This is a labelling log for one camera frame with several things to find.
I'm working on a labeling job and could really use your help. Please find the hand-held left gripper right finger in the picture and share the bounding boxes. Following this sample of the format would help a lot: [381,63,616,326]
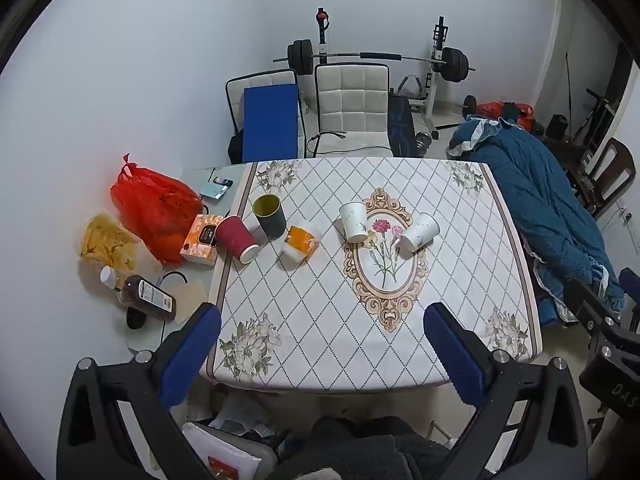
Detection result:
[423,302,589,480]

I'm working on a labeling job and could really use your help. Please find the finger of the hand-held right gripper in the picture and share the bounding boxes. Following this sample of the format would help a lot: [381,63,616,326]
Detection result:
[564,278,626,335]
[618,267,640,333]

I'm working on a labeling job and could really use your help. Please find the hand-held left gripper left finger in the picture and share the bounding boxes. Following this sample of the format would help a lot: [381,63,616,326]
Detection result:
[56,303,223,480]

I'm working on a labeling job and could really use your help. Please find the red paper cup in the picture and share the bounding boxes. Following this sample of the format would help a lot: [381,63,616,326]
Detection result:
[215,215,260,263]

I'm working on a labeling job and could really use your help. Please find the white speckled paper cup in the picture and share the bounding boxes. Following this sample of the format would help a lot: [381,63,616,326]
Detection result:
[339,201,370,244]
[398,212,441,253]

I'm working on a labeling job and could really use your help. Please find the orange and white paper cup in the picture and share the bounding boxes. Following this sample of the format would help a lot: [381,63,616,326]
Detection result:
[280,220,321,263]

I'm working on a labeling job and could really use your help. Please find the dark cup with yellow inside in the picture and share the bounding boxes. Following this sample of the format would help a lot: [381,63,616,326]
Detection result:
[252,193,287,238]

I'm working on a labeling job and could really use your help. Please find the grey glass side table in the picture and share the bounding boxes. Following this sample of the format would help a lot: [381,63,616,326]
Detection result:
[125,164,252,357]

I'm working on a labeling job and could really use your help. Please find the crumpled papers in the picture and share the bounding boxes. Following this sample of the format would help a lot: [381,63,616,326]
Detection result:
[207,393,277,438]

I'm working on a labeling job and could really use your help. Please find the brown bottle with label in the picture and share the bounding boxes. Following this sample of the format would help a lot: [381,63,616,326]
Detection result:
[116,275,177,322]

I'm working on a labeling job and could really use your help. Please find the white package with red label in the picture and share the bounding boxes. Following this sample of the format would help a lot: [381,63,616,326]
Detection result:
[181,421,279,480]

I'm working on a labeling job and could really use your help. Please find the blue quilted blanket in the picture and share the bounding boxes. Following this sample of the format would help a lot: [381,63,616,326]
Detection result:
[446,114,627,323]

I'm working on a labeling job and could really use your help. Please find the brown wooden chair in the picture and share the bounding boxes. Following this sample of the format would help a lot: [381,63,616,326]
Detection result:
[579,137,637,217]

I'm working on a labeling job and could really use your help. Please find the orange tissue box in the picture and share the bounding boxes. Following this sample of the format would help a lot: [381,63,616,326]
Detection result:
[179,213,226,267]

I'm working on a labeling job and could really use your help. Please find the person's dark fleece clothing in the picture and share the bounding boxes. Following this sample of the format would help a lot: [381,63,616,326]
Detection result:
[278,414,453,480]

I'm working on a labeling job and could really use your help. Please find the floral diamond-pattern tablecloth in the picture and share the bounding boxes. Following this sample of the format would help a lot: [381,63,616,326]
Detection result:
[200,157,544,394]

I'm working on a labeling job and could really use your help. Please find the clear bag of yellow chips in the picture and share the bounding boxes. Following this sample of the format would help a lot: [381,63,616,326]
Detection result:
[79,212,146,272]

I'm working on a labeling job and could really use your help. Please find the red plastic bag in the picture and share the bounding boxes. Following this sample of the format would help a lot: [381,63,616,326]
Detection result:
[110,153,205,266]

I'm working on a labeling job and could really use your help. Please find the teal packet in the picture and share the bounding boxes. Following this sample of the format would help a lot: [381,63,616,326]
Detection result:
[200,182,229,204]

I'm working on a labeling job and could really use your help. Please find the black speaker box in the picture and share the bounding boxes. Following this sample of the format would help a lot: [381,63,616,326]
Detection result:
[544,114,569,139]

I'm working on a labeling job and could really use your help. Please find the metal dumbbell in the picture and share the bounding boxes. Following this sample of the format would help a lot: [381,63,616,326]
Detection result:
[414,131,442,155]

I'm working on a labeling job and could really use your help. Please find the dark bench pad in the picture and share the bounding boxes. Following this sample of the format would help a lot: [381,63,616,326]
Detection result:
[387,92,417,157]

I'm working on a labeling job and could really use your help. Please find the blue mat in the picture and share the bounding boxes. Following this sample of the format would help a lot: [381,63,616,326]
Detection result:
[242,83,301,164]

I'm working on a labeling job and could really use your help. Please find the white chair with black trim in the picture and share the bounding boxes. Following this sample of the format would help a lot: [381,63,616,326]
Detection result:
[224,68,307,162]

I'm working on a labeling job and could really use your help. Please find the barbell with black plates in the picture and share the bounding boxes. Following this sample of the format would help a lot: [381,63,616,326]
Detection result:
[273,38,477,84]

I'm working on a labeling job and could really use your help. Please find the white quilted chair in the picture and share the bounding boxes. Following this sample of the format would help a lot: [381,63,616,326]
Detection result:
[313,62,394,159]

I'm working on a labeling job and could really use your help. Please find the weight rack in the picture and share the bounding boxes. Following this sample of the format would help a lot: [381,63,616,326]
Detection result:
[314,7,449,134]

